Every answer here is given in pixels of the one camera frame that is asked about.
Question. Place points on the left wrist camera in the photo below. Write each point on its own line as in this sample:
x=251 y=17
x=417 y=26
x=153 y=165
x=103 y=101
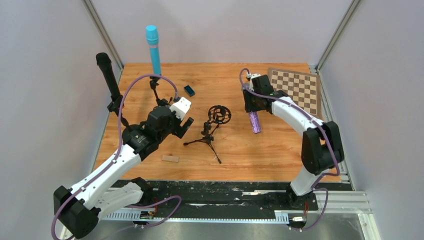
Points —
x=181 y=108

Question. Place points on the blue microphone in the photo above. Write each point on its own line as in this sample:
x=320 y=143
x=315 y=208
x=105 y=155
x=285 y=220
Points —
x=152 y=38

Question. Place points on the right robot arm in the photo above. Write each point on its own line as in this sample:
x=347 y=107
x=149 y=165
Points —
x=321 y=148

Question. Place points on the blue toy brick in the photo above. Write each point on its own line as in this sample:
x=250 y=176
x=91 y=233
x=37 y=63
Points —
x=188 y=89

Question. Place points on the black microphone orange end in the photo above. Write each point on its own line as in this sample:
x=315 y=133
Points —
x=105 y=65

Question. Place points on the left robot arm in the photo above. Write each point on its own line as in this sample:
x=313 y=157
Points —
x=80 y=207

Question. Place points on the black tripod shock-mount stand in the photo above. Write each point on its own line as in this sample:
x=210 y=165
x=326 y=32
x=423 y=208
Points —
x=217 y=115

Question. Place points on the black round-base mic stand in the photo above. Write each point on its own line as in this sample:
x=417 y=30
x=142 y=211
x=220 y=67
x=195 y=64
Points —
x=117 y=112

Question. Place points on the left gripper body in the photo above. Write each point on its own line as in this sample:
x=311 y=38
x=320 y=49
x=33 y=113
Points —
x=183 y=127

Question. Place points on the purple glitter microphone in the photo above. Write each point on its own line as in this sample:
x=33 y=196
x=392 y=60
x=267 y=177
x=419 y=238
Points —
x=255 y=122

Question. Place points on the wooden chessboard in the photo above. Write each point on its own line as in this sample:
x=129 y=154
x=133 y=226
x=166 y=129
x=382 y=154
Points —
x=303 y=88

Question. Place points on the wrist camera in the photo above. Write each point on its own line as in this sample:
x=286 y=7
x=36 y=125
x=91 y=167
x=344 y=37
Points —
x=250 y=77
x=181 y=108

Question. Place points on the small wooden block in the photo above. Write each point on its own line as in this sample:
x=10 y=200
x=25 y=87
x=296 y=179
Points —
x=170 y=158

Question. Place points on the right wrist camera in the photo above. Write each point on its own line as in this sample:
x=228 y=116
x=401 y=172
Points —
x=250 y=77

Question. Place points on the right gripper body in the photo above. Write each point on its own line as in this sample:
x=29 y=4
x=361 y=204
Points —
x=250 y=106

